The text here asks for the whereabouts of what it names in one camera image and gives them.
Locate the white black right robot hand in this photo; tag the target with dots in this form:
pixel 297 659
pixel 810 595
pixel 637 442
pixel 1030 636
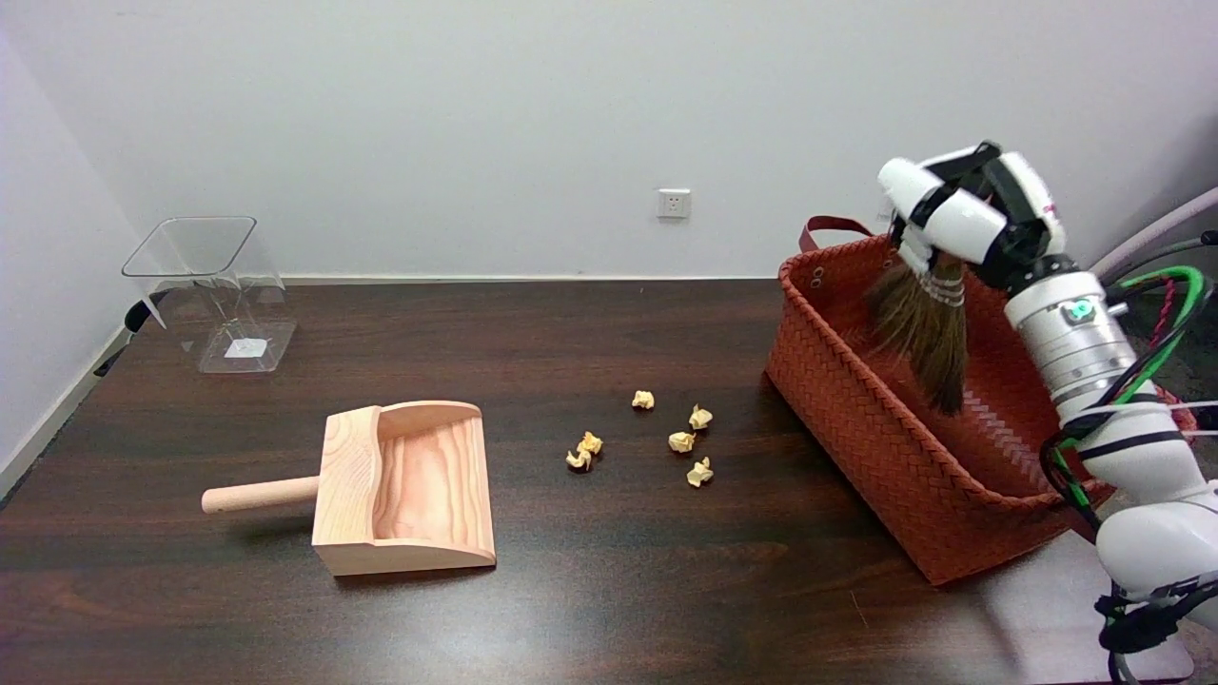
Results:
pixel 971 214

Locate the small straw hand broom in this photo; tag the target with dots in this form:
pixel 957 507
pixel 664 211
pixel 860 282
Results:
pixel 928 328

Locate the brown woven basket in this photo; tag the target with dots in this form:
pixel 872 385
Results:
pixel 913 419

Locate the crumpled yellow paper ball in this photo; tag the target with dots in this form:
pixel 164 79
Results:
pixel 681 440
pixel 700 417
pixel 579 460
pixel 643 400
pixel 700 472
pixel 591 442

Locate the wooden dustpan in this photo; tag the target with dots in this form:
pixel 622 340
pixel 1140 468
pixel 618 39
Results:
pixel 400 485

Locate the clear plastic bin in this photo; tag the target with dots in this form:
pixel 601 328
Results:
pixel 214 295

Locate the white wall socket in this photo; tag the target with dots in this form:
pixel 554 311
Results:
pixel 674 203

